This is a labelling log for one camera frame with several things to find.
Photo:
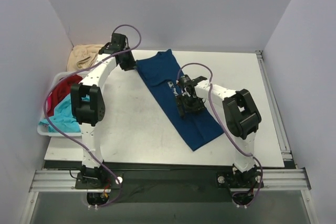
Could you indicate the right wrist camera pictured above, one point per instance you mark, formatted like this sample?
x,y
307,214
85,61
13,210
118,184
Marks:
x,y
188,85

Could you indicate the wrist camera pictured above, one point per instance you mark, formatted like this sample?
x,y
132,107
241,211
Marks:
x,y
188,85
119,42

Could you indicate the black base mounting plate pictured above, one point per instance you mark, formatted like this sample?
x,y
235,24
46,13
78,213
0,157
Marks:
x,y
249,184

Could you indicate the red t-shirt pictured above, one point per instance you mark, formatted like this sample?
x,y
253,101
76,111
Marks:
x,y
60,92

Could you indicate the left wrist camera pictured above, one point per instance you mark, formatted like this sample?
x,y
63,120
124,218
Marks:
x,y
119,42

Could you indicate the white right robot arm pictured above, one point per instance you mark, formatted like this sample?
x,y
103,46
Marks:
x,y
241,115

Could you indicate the turquoise t-shirt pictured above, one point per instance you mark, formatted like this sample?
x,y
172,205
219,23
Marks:
x,y
62,119

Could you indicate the aluminium frame rail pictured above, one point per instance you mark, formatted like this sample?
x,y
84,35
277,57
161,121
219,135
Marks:
x,y
64,181

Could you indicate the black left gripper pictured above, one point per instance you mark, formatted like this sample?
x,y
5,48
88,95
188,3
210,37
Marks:
x,y
128,63

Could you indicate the beige t-shirt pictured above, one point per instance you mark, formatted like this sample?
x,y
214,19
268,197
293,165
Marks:
x,y
82,56

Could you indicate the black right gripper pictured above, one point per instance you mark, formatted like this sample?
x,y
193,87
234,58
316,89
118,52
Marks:
x,y
189,106

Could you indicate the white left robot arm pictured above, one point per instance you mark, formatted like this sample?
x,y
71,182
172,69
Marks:
x,y
87,103

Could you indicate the right side aluminium rail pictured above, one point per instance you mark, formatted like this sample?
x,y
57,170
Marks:
x,y
286,152

